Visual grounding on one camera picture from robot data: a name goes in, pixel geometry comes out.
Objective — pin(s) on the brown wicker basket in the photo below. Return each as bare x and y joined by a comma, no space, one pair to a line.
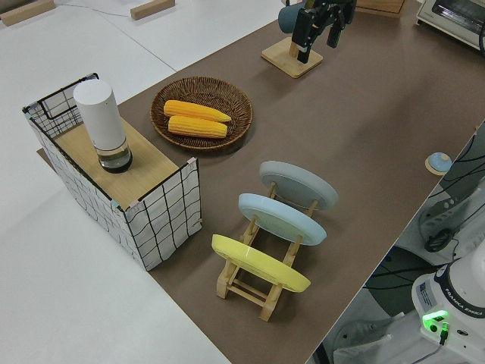
235,102

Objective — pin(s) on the brown table mat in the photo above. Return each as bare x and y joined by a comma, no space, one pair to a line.
341,132

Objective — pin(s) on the light wooden block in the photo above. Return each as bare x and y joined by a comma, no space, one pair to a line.
26,13
151,9

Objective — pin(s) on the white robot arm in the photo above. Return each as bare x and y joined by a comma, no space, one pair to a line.
470,341

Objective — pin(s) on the light blue plate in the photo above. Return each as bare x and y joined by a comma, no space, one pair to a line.
280,221

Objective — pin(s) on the wooden drawer box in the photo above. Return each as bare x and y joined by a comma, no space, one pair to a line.
382,7

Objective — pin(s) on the gray plate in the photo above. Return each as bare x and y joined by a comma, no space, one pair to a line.
299,186

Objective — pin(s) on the wooden plate rack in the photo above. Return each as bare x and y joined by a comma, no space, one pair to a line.
267,307

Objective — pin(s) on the blue service bell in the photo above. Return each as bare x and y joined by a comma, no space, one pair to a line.
439,162

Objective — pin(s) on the white cylindrical bottle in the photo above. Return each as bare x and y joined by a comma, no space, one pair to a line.
102,117

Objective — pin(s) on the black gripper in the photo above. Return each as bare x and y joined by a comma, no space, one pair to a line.
329,7

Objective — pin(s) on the dark blue mug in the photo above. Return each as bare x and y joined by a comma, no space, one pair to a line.
288,19

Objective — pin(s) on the yellow corn cob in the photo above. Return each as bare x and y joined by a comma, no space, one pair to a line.
197,127
189,110

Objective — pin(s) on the white toaster oven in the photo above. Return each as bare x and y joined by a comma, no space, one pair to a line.
454,22

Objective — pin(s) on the wooden mug rack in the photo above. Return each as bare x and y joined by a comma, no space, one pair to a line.
280,57

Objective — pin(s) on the yellow plate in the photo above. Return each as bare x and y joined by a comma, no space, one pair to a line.
257,265

